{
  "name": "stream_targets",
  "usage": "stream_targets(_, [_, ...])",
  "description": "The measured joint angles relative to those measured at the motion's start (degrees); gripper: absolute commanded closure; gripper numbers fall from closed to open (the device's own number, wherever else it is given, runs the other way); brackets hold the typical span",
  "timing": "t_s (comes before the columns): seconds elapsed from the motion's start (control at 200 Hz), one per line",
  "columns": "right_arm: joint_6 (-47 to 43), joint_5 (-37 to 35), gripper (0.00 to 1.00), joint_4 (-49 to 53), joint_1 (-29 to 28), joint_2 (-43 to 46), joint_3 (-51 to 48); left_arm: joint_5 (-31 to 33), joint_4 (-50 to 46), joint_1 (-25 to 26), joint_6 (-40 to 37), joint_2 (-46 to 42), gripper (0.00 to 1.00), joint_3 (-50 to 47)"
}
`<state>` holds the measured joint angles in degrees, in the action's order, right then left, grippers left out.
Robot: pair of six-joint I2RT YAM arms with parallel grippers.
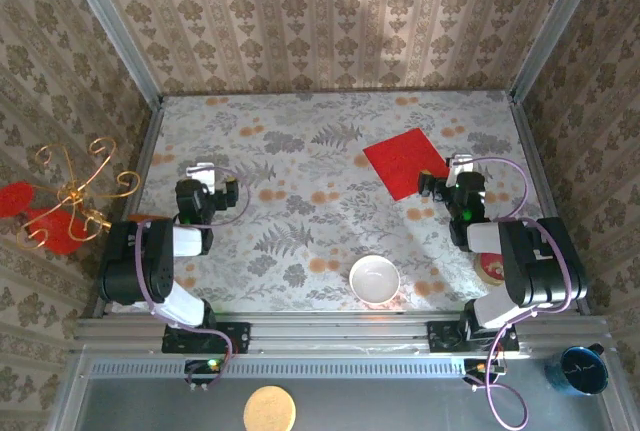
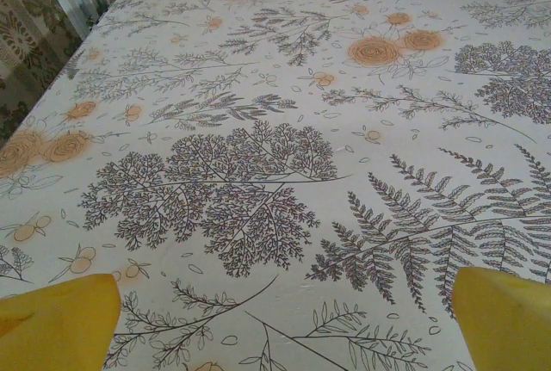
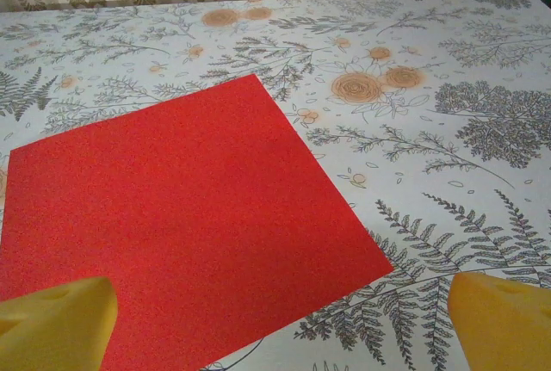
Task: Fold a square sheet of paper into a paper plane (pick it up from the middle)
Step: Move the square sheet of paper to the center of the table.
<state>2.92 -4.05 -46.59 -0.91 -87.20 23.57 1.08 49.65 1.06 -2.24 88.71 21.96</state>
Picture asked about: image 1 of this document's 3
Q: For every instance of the red paper sheet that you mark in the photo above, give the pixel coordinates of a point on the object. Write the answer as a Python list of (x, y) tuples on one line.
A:
[(405, 161)]

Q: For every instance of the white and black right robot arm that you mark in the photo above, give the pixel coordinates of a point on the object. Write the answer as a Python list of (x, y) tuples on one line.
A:
[(540, 261)]

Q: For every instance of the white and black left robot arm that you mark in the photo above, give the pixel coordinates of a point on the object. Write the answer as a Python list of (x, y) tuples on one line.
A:
[(135, 261)]

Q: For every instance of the orange wooden board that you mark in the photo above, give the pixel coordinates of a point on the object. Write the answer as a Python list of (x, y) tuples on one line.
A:
[(140, 217)]

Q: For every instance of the red patterned round disc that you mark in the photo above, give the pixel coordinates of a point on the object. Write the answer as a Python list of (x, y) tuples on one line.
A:
[(487, 267)]

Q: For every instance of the floral tablecloth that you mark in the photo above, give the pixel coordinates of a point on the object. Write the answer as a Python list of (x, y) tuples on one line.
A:
[(240, 116)]

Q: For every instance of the white bowl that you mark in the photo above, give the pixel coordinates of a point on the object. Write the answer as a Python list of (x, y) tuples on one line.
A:
[(375, 278)]

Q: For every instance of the red vase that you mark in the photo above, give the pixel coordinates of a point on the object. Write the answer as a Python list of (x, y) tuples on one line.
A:
[(50, 231)]

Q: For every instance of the dark blue mug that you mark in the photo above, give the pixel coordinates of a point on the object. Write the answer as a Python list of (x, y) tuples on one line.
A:
[(580, 371)]

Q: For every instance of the round cork coaster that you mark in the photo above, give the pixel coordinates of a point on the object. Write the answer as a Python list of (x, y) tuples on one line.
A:
[(270, 408)]

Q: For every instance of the grey metal shelf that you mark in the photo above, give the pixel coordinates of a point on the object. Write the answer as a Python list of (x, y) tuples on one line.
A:
[(400, 406)]

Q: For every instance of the aluminium side rail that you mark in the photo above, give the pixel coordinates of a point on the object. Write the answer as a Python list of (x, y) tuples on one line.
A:
[(534, 151), (145, 151)]

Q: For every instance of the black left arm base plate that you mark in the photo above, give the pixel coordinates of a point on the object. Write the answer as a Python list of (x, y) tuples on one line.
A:
[(235, 338)]

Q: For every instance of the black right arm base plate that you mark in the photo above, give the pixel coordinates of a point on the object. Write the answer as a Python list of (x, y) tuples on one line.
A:
[(442, 337)]

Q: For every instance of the aluminium frame cross rail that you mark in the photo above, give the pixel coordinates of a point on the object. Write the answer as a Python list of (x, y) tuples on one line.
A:
[(340, 333)]

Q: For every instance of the aluminium frame post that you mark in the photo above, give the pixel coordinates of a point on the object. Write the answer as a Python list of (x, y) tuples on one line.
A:
[(114, 26), (555, 26)]

